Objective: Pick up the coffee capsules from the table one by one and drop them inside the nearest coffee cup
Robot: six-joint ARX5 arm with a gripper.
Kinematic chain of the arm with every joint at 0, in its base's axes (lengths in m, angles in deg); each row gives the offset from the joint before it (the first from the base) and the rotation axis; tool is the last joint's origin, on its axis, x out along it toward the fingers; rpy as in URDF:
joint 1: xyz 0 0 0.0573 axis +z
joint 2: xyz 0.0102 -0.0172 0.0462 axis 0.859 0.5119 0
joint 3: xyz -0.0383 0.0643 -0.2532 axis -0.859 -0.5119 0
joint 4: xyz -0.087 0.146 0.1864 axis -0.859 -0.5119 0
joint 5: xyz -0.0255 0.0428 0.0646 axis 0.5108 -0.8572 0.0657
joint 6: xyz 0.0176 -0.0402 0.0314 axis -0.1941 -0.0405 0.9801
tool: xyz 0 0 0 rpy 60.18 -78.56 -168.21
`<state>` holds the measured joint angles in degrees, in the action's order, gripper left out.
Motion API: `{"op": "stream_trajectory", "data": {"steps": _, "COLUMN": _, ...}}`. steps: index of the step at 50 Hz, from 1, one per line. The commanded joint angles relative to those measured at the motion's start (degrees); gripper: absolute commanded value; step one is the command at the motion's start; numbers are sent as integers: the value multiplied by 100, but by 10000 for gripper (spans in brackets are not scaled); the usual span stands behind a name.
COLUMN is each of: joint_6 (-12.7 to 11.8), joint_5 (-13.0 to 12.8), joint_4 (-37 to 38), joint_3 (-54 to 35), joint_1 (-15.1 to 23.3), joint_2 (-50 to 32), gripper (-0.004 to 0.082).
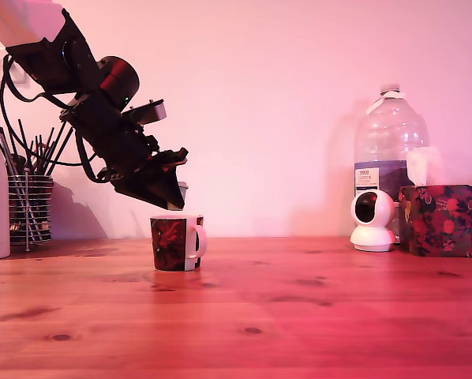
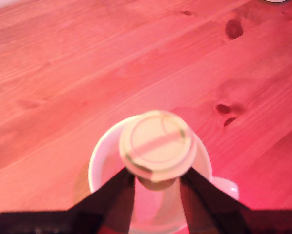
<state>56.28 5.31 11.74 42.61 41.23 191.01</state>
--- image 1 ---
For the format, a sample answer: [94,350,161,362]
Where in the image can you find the white tissue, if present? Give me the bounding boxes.
[406,146,443,187]

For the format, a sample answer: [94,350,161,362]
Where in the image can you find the dark floral mug white handle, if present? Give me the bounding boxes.
[149,214,209,272]

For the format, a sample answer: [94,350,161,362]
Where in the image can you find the metal wire basket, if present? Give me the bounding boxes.
[7,175,54,252]

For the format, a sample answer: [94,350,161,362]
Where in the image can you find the thin black cable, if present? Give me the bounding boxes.
[0,54,99,167]

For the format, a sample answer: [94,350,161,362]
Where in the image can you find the large clear water bottle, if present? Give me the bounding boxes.
[353,84,431,246]

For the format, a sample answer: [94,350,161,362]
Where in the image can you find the thick black cable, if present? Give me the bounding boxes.
[7,73,72,108]

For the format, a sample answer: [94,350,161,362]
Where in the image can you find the black straw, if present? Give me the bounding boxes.
[47,126,75,176]
[17,118,36,175]
[42,126,56,175]

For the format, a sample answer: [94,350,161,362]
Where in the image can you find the dark floral tissue box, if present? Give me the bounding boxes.
[398,184,472,259]

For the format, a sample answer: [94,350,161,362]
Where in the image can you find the small white round camera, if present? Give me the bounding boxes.
[349,191,399,253]

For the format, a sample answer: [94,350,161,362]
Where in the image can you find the pale grey camera box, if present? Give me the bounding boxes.
[121,98,168,126]

